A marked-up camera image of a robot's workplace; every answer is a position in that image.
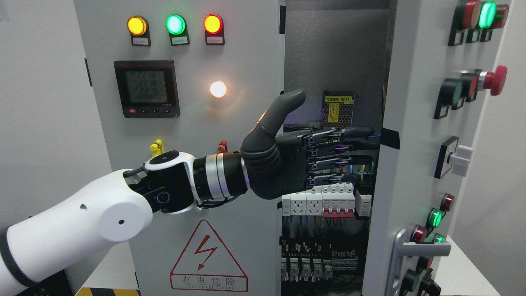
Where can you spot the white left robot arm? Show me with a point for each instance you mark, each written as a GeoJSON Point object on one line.
{"type": "Point", "coordinates": [114, 209]}

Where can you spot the red emergency stop button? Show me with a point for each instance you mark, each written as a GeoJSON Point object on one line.
{"type": "Point", "coordinates": [494, 81]}

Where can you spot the green indicator lamp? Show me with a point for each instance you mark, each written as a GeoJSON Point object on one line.
{"type": "Point", "coordinates": [175, 24]}

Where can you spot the red indicator lamp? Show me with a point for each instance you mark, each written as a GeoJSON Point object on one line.
{"type": "Point", "coordinates": [213, 24]}

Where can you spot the perforated metal power supply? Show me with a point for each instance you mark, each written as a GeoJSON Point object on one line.
{"type": "Point", "coordinates": [338, 107]}

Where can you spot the red test terminal block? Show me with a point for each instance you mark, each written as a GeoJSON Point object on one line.
{"type": "Point", "coordinates": [223, 146]}

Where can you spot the white glowing indicator lamp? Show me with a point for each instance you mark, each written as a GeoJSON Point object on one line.
{"type": "Point", "coordinates": [218, 89]}

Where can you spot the silver door lever handle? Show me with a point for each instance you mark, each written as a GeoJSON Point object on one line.
{"type": "Point", "coordinates": [402, 280]}

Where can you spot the grey cabinet door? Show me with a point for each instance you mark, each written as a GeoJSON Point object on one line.
{"type": "Point", "coordinates": [431, 95]}
{"type": "Point", "coordinates": [246, 56]}

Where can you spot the red electric hazard sticker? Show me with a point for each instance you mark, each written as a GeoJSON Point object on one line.
{"type": "Point", "coordinates": [206, 264]}

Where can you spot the white socket breaker row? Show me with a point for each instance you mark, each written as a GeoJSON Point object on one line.
{"type": "Point", "coordinates": [333, 200]}

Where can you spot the white selector knob right door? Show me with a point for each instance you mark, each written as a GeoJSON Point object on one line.
{"type": "Point", "coordinates": [453, 157]}

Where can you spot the yellow test terminal block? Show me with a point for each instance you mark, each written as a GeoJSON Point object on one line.
{"type": "Point", "coordinates": [157, 147]}

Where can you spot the black digital power meter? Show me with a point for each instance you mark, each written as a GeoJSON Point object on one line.
{"type": "Point", "coordinates": [148, 88]}

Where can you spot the yellow indicator lamp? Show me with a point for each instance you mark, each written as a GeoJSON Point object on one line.
{"type": "Point", "coordinates": [137, 25]}

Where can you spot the black white surge protector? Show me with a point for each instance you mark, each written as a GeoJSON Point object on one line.
{"type": "Point", "coordinates": [363, 192]}

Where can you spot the lower relay terminal row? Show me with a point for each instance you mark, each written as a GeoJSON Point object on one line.
{"type": "Point", "coordinates": [319, 259]}

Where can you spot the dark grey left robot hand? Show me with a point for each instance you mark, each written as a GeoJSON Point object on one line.
{"type": "Point", "coordinates": [294, 162]}

